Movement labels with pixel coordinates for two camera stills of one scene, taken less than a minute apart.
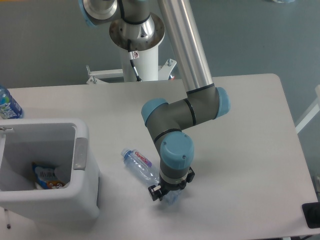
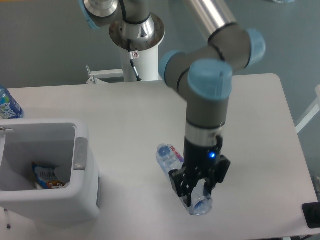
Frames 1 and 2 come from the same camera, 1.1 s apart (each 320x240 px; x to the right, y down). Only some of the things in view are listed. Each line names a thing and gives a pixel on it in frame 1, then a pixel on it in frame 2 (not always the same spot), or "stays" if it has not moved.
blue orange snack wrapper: x=46 y=177 stays
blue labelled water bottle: x=9 y=108 stays
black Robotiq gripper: x=156 y=192 → x=200 y=160
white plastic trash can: x=63 y=143 stays
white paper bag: x=37 y=186 → x=46 y=177
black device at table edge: x=311 y=213 stays
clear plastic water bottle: x=144 y=167 → x=198 y=203
